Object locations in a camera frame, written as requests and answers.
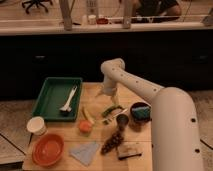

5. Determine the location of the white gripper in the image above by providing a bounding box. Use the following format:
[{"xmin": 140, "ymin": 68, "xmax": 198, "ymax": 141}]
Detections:
[{"xmin": 97, "ymin": 78, "xmax": 119, "ymax": 104}]

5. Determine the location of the green toy pepper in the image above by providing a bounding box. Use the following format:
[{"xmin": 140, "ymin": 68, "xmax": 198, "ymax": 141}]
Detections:
[{"xmin": 101, "ymin": 105, "xmax": 124, "ymax": 118}]

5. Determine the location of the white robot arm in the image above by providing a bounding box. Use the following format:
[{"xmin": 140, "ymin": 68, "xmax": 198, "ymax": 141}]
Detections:
[{"xmin": 100, "ymin": 58, "xmax": 204, "ymax": 171}]

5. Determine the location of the dark metal cup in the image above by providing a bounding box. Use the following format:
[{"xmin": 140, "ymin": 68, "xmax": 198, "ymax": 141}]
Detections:
[{"xmin": 116, "ymin": 114, "xmax": 129, "ymax": 131}]

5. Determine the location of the yellow toy banana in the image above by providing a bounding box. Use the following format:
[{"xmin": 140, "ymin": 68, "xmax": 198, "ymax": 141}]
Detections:
[{"xmin": 82, "ymin": 107, "xmax": 95, "ymax": 125}]

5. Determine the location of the dark bowl with blue sponge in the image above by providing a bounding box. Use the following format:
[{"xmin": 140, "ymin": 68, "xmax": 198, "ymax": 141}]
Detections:
[{"xmin": 130, "ymin": 102, "xmax": 151, "ymax": 124}]

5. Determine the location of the orange toy carrot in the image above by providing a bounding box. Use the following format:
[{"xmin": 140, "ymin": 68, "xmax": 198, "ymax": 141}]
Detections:
[{"xmin": 78, "ymin": 120, "xmax": 92, "ymax": 133}]

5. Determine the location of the white plastic spatula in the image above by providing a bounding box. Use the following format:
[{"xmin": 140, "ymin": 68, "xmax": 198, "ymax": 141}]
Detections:
[{"xmin": 60, "ymin": 86, "xmax": 77, "ymax": 112}]

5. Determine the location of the green plastic tray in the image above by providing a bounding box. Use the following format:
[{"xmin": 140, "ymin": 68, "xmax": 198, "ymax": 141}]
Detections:
[{"xmin": 32, "ymin": 77, "xmax": 82, "ymax": 122}]

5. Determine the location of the red object on counter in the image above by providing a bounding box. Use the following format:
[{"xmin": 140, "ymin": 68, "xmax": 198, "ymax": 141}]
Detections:
[{"xmin": 96, "ymin": 18, "xmax": 109, "ymax": 25}]

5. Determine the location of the brown scrub brush block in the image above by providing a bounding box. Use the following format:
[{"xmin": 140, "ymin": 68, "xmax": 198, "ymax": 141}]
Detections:
[{"xmin": 116, "ymin": 142, "xmax": 142, "ymax": 160}]

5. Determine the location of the blue folded cloth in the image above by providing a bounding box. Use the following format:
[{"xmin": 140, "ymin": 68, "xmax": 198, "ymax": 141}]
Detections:
[{"xmin": 69, "ymin": 141, "xmax": 99, "ymax": 166}]

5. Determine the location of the white cup on counter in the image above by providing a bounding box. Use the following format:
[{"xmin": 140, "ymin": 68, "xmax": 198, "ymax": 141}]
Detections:
[{"xmin": 88, "ymin": 15, "xmax": 97, "ymax": 25}]

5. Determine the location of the white paper cup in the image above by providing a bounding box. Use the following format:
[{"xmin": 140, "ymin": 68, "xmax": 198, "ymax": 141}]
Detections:
[{"xmin": 27, "ymin": 116, "xmax": 47, "ymax": 135}]

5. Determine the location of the person in dark shirt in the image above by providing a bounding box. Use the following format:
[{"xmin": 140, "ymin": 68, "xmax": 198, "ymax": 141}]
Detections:
[{"xmin": 132, "ymin": 0, "xmax": 182, "ymax": 23}]

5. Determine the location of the orange plastic bowl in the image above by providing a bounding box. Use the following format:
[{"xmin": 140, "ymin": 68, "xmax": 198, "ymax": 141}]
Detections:
[{"xmin": 32, "ymin": 134, "xmax": 64, "ymax": 167}]

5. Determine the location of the black office chair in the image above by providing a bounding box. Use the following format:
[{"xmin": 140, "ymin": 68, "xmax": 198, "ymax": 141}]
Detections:
[{"xmin": 21, "ymin": 0, "xmax": 53, "ymax": 14}]

